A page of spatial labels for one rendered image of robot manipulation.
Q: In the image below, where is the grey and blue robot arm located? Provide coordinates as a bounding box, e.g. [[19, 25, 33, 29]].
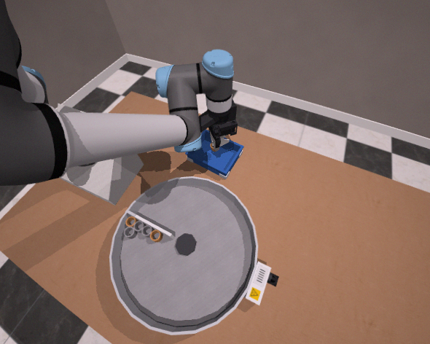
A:
[[0, 0, 234, 186]]

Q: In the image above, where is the blue open crate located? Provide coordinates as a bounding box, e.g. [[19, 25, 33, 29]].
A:
[[187, 129, 244, 179]]

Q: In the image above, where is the grey metal bushing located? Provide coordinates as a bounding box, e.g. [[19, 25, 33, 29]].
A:
[[133, 221, 146, 233], [141, 225, 154, 238], [124, 227, 137, 239]]

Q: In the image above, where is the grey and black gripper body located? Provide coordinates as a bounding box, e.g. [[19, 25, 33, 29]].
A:
[[207, 99, 238, 138]]

